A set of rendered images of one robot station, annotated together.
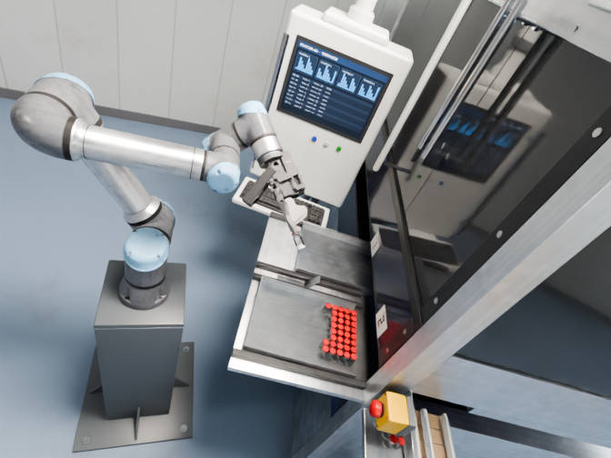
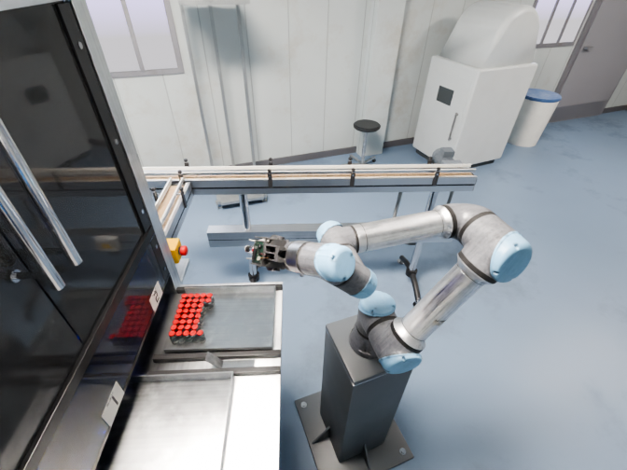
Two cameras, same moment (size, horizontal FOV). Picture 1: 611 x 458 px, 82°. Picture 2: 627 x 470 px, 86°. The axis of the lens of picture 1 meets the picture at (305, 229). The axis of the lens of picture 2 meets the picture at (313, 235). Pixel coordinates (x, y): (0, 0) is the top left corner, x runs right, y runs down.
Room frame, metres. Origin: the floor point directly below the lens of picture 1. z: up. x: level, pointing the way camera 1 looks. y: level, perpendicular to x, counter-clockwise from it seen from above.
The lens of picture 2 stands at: (1.36, 0.26, 1.87)
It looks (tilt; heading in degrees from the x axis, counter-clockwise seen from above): 39 degrees down; 186
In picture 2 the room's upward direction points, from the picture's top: 1 degrees clockwise
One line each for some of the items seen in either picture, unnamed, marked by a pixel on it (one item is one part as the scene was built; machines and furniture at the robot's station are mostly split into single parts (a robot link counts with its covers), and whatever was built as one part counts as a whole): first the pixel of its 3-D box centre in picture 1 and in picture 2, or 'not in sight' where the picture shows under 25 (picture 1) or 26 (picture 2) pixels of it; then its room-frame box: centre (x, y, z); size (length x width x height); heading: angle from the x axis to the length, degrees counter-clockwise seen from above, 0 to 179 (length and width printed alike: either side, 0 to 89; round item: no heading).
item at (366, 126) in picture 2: not in sight; (362, 147); (-2.22, 0.40, 0.27); 0.50 x 0.48 x 0.53; 18
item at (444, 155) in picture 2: not in sight; (447, 161); (-0.68, 0.88, 0.90); 0.28 x 0.12 x 0.14; 10
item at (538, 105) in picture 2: not in sight; (529, 117); (-3.38, 2.59, 0.31); 0.49 x 0.49 x 0.63
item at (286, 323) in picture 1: (305, 325); (225, 317); (0.67, -0.12, 0.90); 0.34 x 0.26 x 0.04; 99
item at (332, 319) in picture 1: (331, 331); (200, 316); (0.69, -0.21, 0.90); 0.18 x 0.02 x 0.05; 9
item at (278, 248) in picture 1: (318, 292); (204, 367); (0.85, -0.13, 0.87); 0.70 x 0.48 x 0.02; 10
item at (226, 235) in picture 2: not in sight; (332, 233); (-0.36, 0.20, 0.49); 1.60 x 0.08 x 0.12; 100
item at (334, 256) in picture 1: (340, 258); (163, 422); (1.03, -0.17, 0.90); 0.34 x 0.26 x 0.04; 100
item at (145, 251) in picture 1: (146, 254); (376, 313); (0.63, 0.40, 0.96); 0.13 x 0.12 x 0.14; 23
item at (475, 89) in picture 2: not in sight; (474, 90); (-2.70, 1.56, 0.80); 0.84 x 0.73 x 1.60; 118
